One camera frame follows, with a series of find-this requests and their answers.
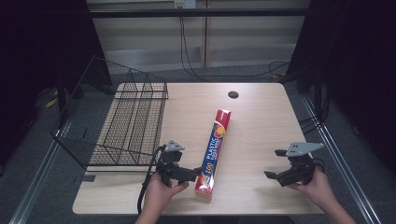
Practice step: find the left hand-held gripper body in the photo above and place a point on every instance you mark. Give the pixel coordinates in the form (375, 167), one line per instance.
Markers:
(170, 157)

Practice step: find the black stand post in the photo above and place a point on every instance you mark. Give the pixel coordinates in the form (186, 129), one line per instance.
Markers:
(61, 99)

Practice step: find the person's left hand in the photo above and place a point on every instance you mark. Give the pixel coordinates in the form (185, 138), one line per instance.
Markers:
(160, 193)

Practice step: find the person's right hand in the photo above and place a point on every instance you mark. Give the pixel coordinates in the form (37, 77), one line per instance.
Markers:
(317, 189)

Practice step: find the red blue plastic wrap box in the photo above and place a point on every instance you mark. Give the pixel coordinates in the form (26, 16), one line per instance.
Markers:
(213, 154)

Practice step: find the metal floor rail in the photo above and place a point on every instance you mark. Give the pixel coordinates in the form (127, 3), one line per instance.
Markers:
(37, 177)
(342, 161)

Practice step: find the black horizontal frame bar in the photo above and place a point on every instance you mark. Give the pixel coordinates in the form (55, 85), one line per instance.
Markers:
(199, 12)

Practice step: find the white wall socket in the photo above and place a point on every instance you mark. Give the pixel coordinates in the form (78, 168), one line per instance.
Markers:
(185, 3)

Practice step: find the black curtain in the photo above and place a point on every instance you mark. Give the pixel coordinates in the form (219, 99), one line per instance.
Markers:
(358, 62)
(37, 46)

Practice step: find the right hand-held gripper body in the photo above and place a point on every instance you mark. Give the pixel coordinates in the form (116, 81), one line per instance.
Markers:
(300, 163)

